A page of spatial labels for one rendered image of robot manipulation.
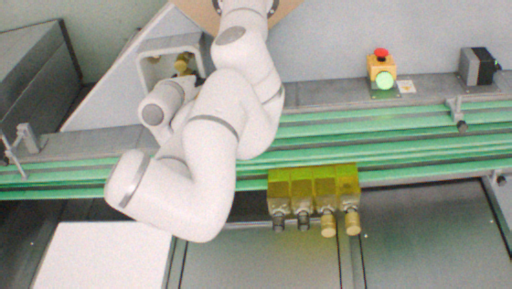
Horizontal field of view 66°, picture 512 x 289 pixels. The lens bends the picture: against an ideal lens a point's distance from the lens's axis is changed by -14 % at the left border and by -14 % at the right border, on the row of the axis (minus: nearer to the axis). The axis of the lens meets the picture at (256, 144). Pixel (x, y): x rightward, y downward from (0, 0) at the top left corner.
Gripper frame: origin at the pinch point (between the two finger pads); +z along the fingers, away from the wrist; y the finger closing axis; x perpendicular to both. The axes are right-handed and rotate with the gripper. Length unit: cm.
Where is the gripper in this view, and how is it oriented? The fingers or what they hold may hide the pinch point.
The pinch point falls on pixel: (184, 79)
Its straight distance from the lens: 121.3
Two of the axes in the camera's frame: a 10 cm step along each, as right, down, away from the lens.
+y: 9.8, -1.1, -1.5
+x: -1.6, -9.1, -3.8
